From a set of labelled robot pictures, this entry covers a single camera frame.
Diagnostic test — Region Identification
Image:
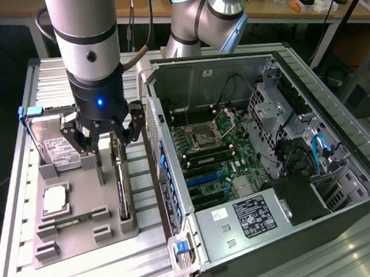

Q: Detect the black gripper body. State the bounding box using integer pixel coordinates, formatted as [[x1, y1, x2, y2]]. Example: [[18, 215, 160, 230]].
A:
[[66, 62, 132, 127]]

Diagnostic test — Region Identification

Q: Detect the hard disk with blue carrier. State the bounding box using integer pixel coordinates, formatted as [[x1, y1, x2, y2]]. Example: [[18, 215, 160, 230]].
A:
[[18, 100, 86, 175]]

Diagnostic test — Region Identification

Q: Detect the grey parts rack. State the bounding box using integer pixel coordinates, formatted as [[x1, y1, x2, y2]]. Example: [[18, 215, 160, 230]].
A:
[[22, 120, 143, 270]]

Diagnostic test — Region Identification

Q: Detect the thin metal locking lever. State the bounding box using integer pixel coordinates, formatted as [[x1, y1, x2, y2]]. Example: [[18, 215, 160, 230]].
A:
[[183, 101, 192, 130]]

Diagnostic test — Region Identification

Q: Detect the silver CPU chip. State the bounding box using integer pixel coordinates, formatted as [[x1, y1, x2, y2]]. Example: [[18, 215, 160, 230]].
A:
[[41, 186, 72, 217]]

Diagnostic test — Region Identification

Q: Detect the CPU socket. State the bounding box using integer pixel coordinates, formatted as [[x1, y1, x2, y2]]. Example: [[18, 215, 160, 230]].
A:
[[190, 124, 220, 150]]

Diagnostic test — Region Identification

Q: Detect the green RAM stick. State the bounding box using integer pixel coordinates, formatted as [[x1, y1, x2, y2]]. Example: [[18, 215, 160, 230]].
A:
[[54, 210, 95, 225]]

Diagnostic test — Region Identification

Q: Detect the black installed RAM stick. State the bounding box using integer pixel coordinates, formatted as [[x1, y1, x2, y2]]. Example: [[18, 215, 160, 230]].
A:
[[184, 146, 236, 170]]

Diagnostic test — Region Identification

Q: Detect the blue expansion slot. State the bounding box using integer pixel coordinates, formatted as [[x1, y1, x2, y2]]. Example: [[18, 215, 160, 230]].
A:
[[185, 171, 223, 189]]

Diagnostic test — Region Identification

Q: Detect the metal socket cover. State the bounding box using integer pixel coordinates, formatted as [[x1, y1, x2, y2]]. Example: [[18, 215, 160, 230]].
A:
[[212, 107, 245, 139]]

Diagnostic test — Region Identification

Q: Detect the small silver heatsink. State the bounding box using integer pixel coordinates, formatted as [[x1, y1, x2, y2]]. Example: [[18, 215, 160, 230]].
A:
[[233, 175, 256, 198]]

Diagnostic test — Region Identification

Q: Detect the metal drive cage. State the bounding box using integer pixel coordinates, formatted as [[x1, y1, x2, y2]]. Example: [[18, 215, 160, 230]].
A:
[[244, 77, 308, 185]]

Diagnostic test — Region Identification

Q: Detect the blue case latch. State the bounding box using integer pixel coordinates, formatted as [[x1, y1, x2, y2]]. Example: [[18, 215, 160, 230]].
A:
[[174, 240, 190, 259]]

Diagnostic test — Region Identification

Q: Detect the grey power supply unit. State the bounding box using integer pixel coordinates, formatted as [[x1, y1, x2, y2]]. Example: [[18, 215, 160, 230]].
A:
[[192, 187, 300, 265]]

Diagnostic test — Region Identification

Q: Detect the orange and white device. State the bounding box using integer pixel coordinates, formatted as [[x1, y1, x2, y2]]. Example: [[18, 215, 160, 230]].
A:
[[288, 0, 337, 17]]

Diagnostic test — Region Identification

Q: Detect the metal disk bay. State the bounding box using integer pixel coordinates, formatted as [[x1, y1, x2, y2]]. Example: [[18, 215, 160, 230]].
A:
[[309, 162, 370, 214]]

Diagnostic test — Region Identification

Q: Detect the black box on floor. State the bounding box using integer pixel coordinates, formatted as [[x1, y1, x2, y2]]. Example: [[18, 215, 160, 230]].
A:
[[342, 74, 370, 120]]

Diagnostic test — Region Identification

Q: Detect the open black PC case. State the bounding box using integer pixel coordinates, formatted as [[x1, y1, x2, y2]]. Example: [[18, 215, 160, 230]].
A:
[[134, 42, 370, 277]]

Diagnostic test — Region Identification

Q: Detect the black slanted pole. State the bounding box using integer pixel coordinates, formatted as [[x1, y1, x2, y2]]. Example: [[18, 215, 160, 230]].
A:
[[302, 0, 370, 68]]

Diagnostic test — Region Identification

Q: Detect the grey case handle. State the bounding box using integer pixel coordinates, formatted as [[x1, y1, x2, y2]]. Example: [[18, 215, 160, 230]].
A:
[[135, 59, 156, 85]]

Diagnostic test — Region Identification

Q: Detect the thin hanging cable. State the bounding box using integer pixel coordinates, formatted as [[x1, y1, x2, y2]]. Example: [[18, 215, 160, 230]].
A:
[[123, 0, 138, 52]]

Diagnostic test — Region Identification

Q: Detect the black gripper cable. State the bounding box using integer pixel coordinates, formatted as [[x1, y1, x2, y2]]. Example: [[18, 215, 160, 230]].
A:
[[35, 6, 59, 45]]

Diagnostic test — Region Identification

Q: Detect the black camera cable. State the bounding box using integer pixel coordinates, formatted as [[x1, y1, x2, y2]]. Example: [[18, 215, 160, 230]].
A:
[[118, 0, 159, 70]]

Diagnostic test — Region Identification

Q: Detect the black looped wire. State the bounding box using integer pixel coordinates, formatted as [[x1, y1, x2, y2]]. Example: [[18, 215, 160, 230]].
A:
[[217, 72, 258, 111]]

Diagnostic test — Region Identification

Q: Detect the wooden desk with white frame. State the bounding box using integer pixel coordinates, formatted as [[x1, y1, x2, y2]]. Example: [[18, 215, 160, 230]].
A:
[[0, 0, 178, 63]]

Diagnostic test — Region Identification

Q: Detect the black wire bundle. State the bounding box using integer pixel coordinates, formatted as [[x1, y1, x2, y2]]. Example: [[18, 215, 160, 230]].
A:
[[274, 134, 324, 183]]

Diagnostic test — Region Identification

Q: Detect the light blue data wire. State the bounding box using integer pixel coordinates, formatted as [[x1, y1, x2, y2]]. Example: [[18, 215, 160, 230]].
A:
[[311, 132, 334, 178]]

